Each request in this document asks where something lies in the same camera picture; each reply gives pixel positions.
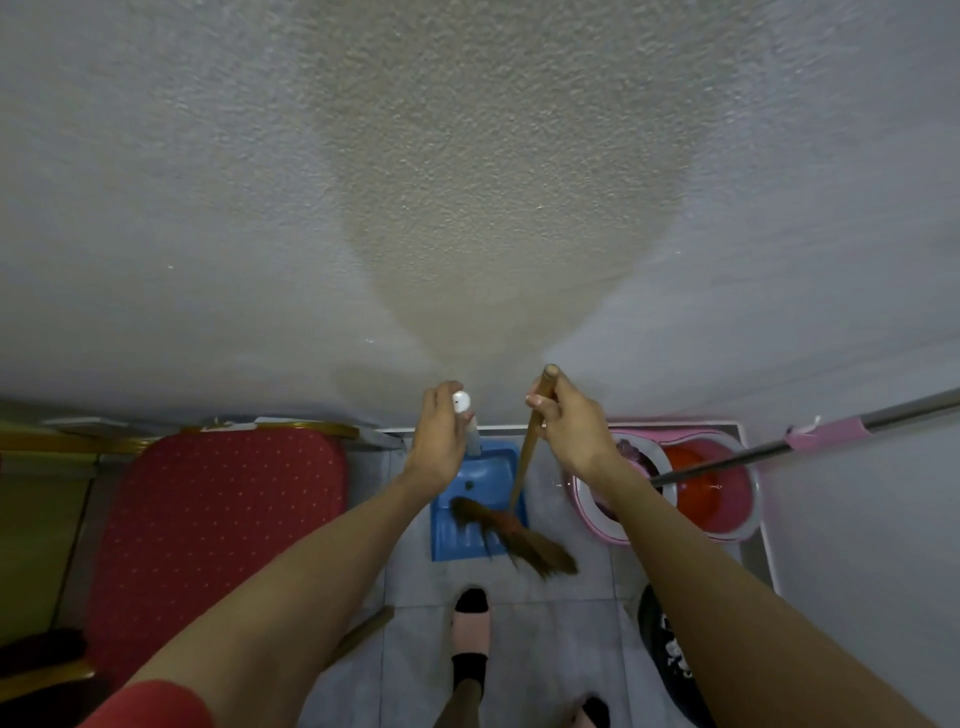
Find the person's left hand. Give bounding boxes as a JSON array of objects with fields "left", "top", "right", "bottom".
[{"left": 403, "top": 380, "right": 477, "bottom": 494}]

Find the person's right hand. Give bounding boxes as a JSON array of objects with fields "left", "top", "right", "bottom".
[{"left": 523, "top": 367, "right": 630, "bottom": 498}]

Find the blue plastic dustpan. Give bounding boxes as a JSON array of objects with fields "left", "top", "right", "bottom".
[{"left": 429, "top": 389, "right": 531, "bottom": 564}]

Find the straw broom wooden handle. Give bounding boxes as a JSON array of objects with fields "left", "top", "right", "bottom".
[{"left": 448, "top": 363, "right": 580, "bottom": 581}]

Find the pink mop bucket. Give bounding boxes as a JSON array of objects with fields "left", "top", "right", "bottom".
[{"left": 564, "top": 427, "right": 764, "bottom": 547}]

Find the pile of swept debris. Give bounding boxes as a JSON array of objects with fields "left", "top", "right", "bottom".
[{"left": 659, "top": 613, "right": 697, "bottom": 680}]

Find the pink spin mop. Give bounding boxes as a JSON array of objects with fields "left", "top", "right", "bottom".
[{"left": 614, "top": 386, "right": 960, "bottom": 490}]

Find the person's right forearm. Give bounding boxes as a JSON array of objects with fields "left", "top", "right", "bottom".
[{"left": 596, "top": 461, "right": 939, "bottom": 728}]

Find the person's left forearm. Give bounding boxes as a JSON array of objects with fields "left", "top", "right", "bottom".
[{"left": 123, "top": 468, "right": 444, "bottom": 728}]

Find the person's left pink slipper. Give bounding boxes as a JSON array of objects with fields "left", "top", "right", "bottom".
[{"left": 451, "top": 607, "right": 494, "bottom": 658}]

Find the person's left black sock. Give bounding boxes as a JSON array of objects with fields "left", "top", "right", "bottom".
[{"left": 451, "top": 587, "right": 493, "bottom": 685}]

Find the black trash bin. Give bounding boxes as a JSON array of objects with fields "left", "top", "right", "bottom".
[{"left": 637, "top": 583, "right": 723, "bottom": 728}]

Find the person's left leg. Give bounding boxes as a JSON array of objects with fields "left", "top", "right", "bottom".
[{"left": 433, "top": 678, "right": 485, "bottom": 728}]

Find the olive green board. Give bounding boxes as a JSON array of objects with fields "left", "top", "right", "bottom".
[{"left": 0, "top": 418, "right": 103, "bottom": 648}]

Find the red chair gold frame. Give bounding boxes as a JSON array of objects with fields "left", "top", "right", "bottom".
[{"left": 44, "top": 418, "right": 399, "bottom": 695}]

